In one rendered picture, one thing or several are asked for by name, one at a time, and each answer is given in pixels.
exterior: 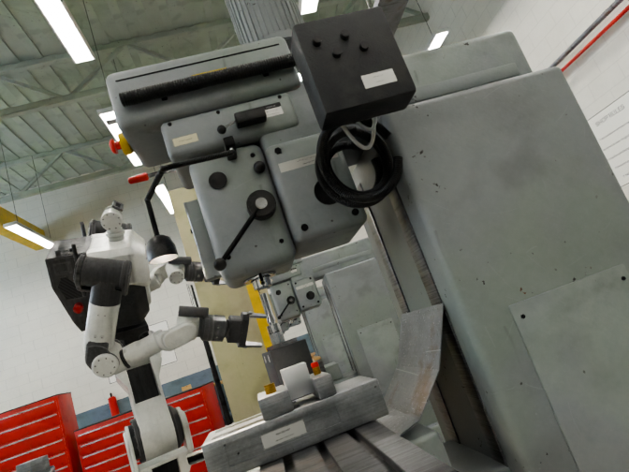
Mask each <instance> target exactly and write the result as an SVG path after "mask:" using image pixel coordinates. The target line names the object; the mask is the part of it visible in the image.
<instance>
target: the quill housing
mask: <svg viewBox="0 0 629 472"><path fill-rule="evenodd" d="M236 150H237V158H236V159H232V160H227V157H226V156H225V157H222V158H217V159H213V160H210V161H209V160H208V161H205V162H202V163H201V162H200V163H197V164H193V165H190V167H189V171H190V175H191V179H192V182H193V185H194V188H195V191H196V194H197V200H198V203H199V206H200V210H201V212H202V215H203V219H204V222H205V225H206V229H207V231H208V234H209V237H210V241H211V244H212V250H213V253H214V255H215V259H217V258H221V257H222V256H223V255H224V254H225V252H226V251H227V249H228V248H229V246H230V245H231V243H232V242H233V240H234V239H235V237H236V236H237V234H238V233H239V232H240V230H241V228H242V227H243V225H244V224H245V222H246V221H247V219H248V218H249V216H250V215H249V214H248V212H247V206H246V201H247V199H248V197H249V196H250V194H251V193H253V192H255V191H257V190H266V191H269V192H270V193H272V194H273V196H274V197H275V200H276V210H275V213H274V215H273V216H272V217H271V218H269V219H267V220H262V221H260V220H256V219H254V220H253V222H252V223H251V225H250V226H249V228H248V229H247V230H246V231H245V233H244V234H243V236H242V237H241V239H240V240H239V242H238V243H237V245H236V246H235V248H234V249H233V251H232V252H231V254H230V255H229V257H228V258H227V260H226V262H227V266H226V268H225V269H224V270H223V271H219V272H220V274H221V275H222V277H223V279H224V281H225V283H226V284H227V285H228V286H229V287H230V288H241V287H244V286H247V285H245V284H244V282H243V281H244V280H246V279H248V278H250V277H252V276H255V275H257V274H259V273H265V272H270V271H276V275H279V274H282V273H286V272H288V271H289V270H290V269H291V267H292V265H293V262H294V259H295V256H296V248H295V245H294V243H293V240H292V237H291V234H290V231H289V228H288V225H287V223H286V220H285V215H284V213H283V210H282V207H281V204H280V201H279V199H278V196H277V193H276V190H275V187H274V184H273V181H272V178H271V175H270V172H269V169H268V166H267V163H266V160H265V157H264V155H263V152H262V150H261V149H260V148H259V147H258V146H256V145H254V144H251V145H246V146H243V147H240V148H236ZM257 161H262V162H264V163H265V165H266V168H265V170H264V171H263V172H261V173H257V172H255V170H254V164H255V162H257ZM276 275H275V276H276Z"/></svg>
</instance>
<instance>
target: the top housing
mask: <svg viewBox="0 0 629 472"><path fill-rule="evenodd" d="M289 53H290V51H289V48H288V46H287V44H286V41H285V40H284V39H283V38H282V37H272V38H268V39H263V40H259V41H255V42H251V43H246V44H242V45H238V46H234V47H230V48H225V49H222V50H217V51H213V52H205V53H201V54H197V55H192V56H188V57H184V58H180V59H175V60H171V61H166V62H163V63H159V64H154V65H150V66H143V67H138V68H134V69H129V70H126V71H121V72H117V73H112V74H110V75H108V77H107V79H106V84H107V88H108V91H109V95H110V101H111V105H112V107H113V111H114V115H115V118H116V122H117V126H118V127H119V129H120V130H121V132H122V133H123V135H124V137H125V139H126V140H127V142H128V143H129V145H130V146H131V148H132V149H133V151H134V153H135V154H136V156H137V157H138V159H139V161H140V162H141V164H142V165H143V166H144V167H147V168H150V167H154V166H158V165H162V164H165V163H168V162H171V160H170V158H169V156H168V151H167V147H166V144H165V142H164V138H163V135H162V131H161V125H162V124H163V123H166V122H170V121H174V120H178V119H182V118H185V117H189V116H193V115H197V114H201V113H204V112H208V111H215V110H219V109H222V108H226V107H231V106H235V105H239V104H242V103H246V102H250V101H253V100H256V99H260V98H263V97H267V96H274V95H278V94H281V93H285V92H289V91H293V90H296V89H298V88H299V87H300V76H299V74H298V71H297V69H296V67H295V66H293V67H291V68H286V69H282V70H279V71H278V70H277V71H274V72H273V71H272V72H270V73H269V76H266V77H264V76H263V75H262V74H261V75H258V76H257V75H256V76H254V77H253V76H252V77H249V78H248V77H247V79H246V78H245V79H240V80H237V81H231V82H226V83H221V84H220V83H219V85H218V84H216V85H214V86H210V87H207V88H206V87H205V88H202V89H197V90H195V91H194V90H193V91H190V92H185V93H180V94H177V95H173V96H168V100H164V101H162V99H161V98H158V99H156V100H151V101H148V102H147V101H146V102H143V103H140V104H136V105H134V104H133V106H132V105H130V106H128V107H127V106H125V107H123V105H122V103H121V100H120V98H119V93H121V92H124V91H129V90H131V91H132V89H133V90H135V89H138V88H142V87H145V86H146V87H147V86H150V85H155V84H156V85H157V84H160V83H165V82H168V81H175V80H178V79H182V78H187V77H190V76H191V77H192V76H195V75H199V74H202V73H203V74H204V73H207V72H208V73H209V72H212V71H216V70H219V69H220V70H221V69H224V68H229V67H233V66H238V65H242V64H247V63H252V62H254V61H259V60H260V61H261V59H262V60H263V59H266V58H267V59H268V58H272V57H275V56H276V57H277V56H279V55H281V56H282V55H284V54H289Z"/></svg>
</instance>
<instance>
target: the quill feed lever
mask: <svg viewBox="0 0 629 472"><path fill-rule="evenodd" d="M246 206H247V212H248V214H249V215H250V216H249V218H248V219H247V221H246V222H245V224H244V225H243V227H242V228H241V230H240V232H239V233H238V234H237V236H236V237H235V239H234V240H233V242H232V243H231V245H230V246H229V248H228V249H227V251H226V252H225V254H224V255H223V256H222V257H221V258H217V259H216V260H215V261H214V263H213V267H214V269H215V270H217V271H223V270H224V269H225V268H226V266H227V262H226V260H227V258H228V257H229V255H230V254H231V252H232V251H233V249H234V248H235V246H236V245H237V243H238V242H239V240H240V239H241V237H242V236H243V234H244V233H245V231H246V230H247V229H248V228H249V226H250V225H251V223H252V222H253V220H254V219H256V220H260V221H262V220H267V219H269V218H271V217H272V216H273V215H274V213H275V210H276V200H275V197H274V196H273V194H272V193H270V192H269V191H266V190H257V191H255V192H253V193H251V194H250V196H249V197H248V199H247V201H246Z"/></svg>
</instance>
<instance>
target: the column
mask: <svg viewBox="0 0 629 472"><path fill-rule="evenodd" d="M378 122H379V123H380V124H382V125H384V127H386V128H387V129H388V131H390V132H391V135H390V137H389V138H388V139H387V140H385V139H383V138H382V136H380V135H379V134H378V133H377V132H375V135H376V134H378V135H379V137H380V138H382V139H383V141H385V142H386V144H387V146H388V149H389V150H390V152H391V155H392V161H393V157H394V156H401V157H402V176H401V179H400V181H399V182H398V184H397V186H396V187H395V188H394V189H393V191H391V192H390V194H388V195H387V196H386V197H384V199H382V200H381V201H380V202H379V203H377V204H375V205H374V206H371V207H369V208H368V207H367V208H364V210H365V212H366V215H367V220H366V222H365V223H364V224H363V225H364V228H365V230H366V232H367V235H368V238H369V240H370V243H371V246H372V248H373V251H374V254H375V257H376V259H377V262H378V265H379V267H380V270H381V273H382V275H383V277H384V280H385V282H386V285H387V288H388V292H389V294H390V297H391V300H392V301H393V304H394V307H395V309H396V312H397V315H398V317H399V320H400V322H401V320H402V314H405V313H406V312H407V313H409V312H413V311H416V310H419V309H423V308H426V307H430V306H434V305H436V304H440V303H443V304H444V313H443V329H442V344H441V359H440V371H439V373H438V376H437V378H436V380H435V383H434V385H433V388H432V392H431V395H430V397H429V399H430V401H431V404H432V408H433V411H434V413H435V416H436V419H437V420H438V423H439V426H440V428H441V431H442V434H443V436H444V439H445V442H447V441H449V440H453V441H455V442H457V443H459V444H462V445H464V446H466V447H468V448H470V449H472V450H476V451H478V452H480V453H482V454H484V455H486V456H489V457H490V458H492V460H495V461H497V462H499V463H501V464H503V465H505V466H506V467H509V468H510V470H511V471H512V472H629V201H628V199H627V197H626V196H625V195H624V193H623V191H622V188H621V186H620V184H619V182H618V180H617V178H616V176H615V174H614V172H613V170H612V168H611V167H610V165H609V163H608V161H607V158H606V156H605V154H604V153H603V151H602V149H601V147H600V145H599V143H598V141H597V139H596V137H595V136H594V134H593V132H592V129H591V127H590V125H589V123H588V121H587V119H586V117H585V115H584V113H583V111H582V109H581V108H580V106H579V104H578V102H577V100H576V98H575V96H574V94H573V92H572V90H571V88H570V86H569V84H568V82H567V80H566V78H565V76H564V74H563V72H562V71H561V69H560V68H559V67H556V66H553V67H549V68H545V69H541V70H538V71H535V72H531V73H527V74H524V75H520V76H517V77H513V78H510V79H506V80H502V81H497V82H493V83H489V84H485V85H482V86H478V87H475V88H471V89H468V90H464V91H460V92H457V93H454V94H450V95H446V96H440V97H437V98H433V99H429V100H426V101H422V102H418V103H415V104H412V105H408V106H407V107H406V109H404V110H401V111H395V112H392V113H388V114H385V115H381V117H380V119H379V121H378Z"/></svg>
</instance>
